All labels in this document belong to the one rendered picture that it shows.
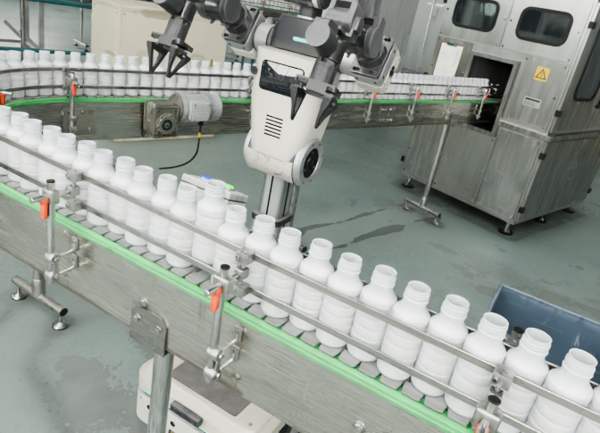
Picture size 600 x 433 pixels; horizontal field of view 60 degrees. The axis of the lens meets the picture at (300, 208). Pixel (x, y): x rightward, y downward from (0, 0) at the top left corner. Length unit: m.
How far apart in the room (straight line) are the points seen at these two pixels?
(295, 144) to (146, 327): 0.70
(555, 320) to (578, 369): 0.66
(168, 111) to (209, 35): 2.92
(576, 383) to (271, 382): 0.50
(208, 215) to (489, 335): 0.52
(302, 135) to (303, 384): 0.80
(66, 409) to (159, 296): 1.17
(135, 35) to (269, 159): 3.39
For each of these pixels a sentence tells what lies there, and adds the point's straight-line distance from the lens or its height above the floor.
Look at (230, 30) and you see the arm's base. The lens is 1.68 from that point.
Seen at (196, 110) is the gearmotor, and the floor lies 0.99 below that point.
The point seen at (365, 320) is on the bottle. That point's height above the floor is 1.08.
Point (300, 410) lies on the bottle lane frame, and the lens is 0.99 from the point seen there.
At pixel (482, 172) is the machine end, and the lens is 4.63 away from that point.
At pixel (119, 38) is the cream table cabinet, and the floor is 0.90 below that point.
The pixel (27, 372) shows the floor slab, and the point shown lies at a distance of 2.38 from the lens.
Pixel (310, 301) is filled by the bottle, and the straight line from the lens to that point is 0.91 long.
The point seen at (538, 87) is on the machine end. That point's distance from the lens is 4.42.
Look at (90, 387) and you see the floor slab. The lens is 2.28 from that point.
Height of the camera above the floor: 1.55
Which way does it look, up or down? 22 degrees down
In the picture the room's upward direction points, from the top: 11 degrees clockwise
